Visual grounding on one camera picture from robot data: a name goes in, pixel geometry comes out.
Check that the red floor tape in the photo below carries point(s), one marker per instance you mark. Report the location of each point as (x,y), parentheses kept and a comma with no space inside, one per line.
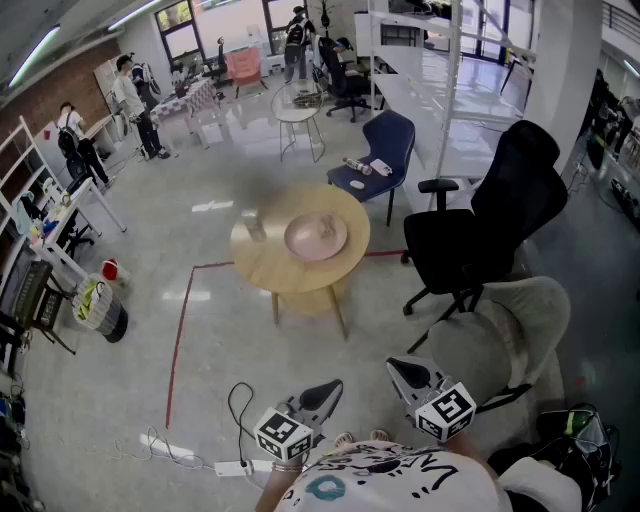
(181,335)

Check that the black high-back office chair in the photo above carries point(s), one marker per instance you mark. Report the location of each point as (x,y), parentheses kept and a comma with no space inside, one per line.
(332,75)

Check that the grey upholstered armchair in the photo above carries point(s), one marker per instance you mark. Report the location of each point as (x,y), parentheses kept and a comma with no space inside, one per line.
(470,350)

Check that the ceiling light tube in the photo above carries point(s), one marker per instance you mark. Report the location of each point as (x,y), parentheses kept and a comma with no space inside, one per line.
(132,16)
(35,55)

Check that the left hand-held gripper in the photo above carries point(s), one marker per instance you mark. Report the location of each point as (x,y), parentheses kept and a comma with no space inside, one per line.
(282,435)

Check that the pink armchair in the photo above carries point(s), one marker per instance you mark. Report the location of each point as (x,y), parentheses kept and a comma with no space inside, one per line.
(244,65)

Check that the clear bottle red cap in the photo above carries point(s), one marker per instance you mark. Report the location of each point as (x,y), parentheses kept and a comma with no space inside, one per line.
(357,165)

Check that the person's left forearm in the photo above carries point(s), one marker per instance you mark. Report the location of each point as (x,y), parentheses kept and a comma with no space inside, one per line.
(277,487)

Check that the person's white printed shirt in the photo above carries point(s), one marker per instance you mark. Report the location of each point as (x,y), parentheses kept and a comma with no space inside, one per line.
(390,480)

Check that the white computer mouse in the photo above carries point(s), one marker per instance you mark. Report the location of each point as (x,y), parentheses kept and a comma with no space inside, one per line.
(357,184)

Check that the round glass side table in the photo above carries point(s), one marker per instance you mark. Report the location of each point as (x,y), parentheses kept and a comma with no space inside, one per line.
(295,107)

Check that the checked table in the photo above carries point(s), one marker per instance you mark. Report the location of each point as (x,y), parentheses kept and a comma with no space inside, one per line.
(185,100)

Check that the white power strip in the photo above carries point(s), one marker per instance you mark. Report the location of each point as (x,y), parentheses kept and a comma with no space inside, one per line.
(230,468)

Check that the pink big plate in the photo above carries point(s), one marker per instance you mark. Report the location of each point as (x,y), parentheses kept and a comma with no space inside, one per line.
(305,245)

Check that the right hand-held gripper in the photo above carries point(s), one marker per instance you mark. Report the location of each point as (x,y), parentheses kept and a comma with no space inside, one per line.
(445,412)

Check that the white wall shelf unit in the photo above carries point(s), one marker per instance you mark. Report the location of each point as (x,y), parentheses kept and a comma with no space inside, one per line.
(35,142)

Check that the blue plastic chair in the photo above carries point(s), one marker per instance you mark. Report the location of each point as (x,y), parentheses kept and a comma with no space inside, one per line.
(390,135)

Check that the white desk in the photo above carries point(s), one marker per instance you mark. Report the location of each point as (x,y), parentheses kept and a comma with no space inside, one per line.
(82,192)

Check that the white metal shelf rack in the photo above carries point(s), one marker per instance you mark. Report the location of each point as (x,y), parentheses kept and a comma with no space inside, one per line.
(400,85)

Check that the person's left foot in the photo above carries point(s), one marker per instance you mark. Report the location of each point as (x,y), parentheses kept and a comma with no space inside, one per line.
(345,441)

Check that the red and white bucket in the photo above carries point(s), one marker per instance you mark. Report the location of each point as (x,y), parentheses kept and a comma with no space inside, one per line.
(111,270)

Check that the person's right foot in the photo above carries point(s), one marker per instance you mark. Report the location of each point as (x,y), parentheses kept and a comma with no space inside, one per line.
(380,435)

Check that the pink phone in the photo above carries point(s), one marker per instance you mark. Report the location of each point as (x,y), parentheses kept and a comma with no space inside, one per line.
(381,167)

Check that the person's foot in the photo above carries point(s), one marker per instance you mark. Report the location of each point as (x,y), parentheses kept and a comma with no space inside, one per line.
(380,435)
(345,441)

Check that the black bag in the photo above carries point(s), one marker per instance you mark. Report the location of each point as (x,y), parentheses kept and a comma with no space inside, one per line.
(590,450)

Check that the black wooden chair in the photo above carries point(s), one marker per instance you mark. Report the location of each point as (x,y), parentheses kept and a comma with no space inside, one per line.
(30,290)

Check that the woven grey white basket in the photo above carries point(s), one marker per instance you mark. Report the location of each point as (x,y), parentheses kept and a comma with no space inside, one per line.
(107,315)

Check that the round wooden table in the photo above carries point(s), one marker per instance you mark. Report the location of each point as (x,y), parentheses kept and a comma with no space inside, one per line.
(280,270)

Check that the black mesh office chair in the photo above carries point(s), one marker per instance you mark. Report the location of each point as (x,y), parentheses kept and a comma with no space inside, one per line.
(520,190)

